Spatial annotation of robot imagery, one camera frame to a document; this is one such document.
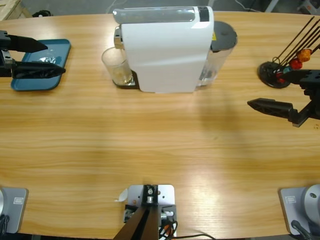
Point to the light wooden crate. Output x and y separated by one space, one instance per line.
7 8

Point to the metal drip tray grate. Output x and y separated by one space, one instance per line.
132 80

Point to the grey metal leg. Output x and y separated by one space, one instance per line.
271 5

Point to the teal plastic tray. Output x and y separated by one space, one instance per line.
62 50

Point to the orange coffee capsule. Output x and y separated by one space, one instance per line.
304 55

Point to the orange grey device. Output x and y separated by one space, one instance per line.
308 6

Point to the shiny crumpled clear film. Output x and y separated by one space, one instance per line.
50 60

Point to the grey machine lever lid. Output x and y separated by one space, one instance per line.
150 15

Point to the white paper tape strip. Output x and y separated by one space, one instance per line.
122 196

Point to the clear water tank dark lid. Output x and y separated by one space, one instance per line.
220 62

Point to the blue coffee capsule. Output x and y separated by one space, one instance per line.
287 69

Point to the clear plastic cup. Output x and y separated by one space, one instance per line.
111 60

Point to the dark brown post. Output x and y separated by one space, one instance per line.
142 225

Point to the white capsule coffee machine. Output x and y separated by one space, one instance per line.
162 62

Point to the red coffee capsule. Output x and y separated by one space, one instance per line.
279 79
296 64

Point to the white mount block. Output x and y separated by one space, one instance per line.
166 192

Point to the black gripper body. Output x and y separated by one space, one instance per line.
3 67
316 107

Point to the black object on floor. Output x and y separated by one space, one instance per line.
42 13

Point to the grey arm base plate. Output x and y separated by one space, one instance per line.
290 210
17 207

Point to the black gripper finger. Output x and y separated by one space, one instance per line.
272 107
305 77
35 71
25 43

